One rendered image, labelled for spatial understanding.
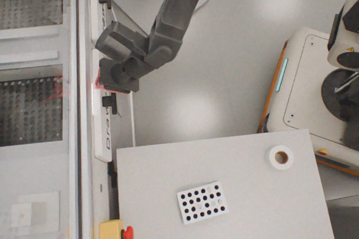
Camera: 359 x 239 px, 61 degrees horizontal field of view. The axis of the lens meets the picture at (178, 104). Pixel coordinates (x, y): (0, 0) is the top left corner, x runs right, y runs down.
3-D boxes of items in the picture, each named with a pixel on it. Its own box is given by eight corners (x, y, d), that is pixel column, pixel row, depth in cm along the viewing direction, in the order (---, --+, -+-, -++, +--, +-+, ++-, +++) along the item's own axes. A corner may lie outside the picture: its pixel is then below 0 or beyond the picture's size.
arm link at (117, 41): (175, 56, 60) (175, 30, 65) (127, 20, 54) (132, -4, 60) (137, 88, 66) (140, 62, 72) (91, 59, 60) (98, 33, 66)
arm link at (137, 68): (157, 74, 64) (163, 53, 67) (131, 56, 61) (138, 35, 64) (138, 84, 69) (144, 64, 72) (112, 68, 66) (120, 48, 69)
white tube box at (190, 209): (218, 181, 88) (220, 181, 84) (227, 211, 85) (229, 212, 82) (176, 193, 87) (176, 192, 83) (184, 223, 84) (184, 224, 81)
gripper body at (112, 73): (98, 60, 71) (114, 47, 66) (134, 69, 78) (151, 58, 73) (97, 86, 69) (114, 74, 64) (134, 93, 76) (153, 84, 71)
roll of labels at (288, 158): (266, 172, 88) (270, 170, 85) (264, 148, 90) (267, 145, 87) (290, 170, 89) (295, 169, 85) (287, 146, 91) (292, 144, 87)
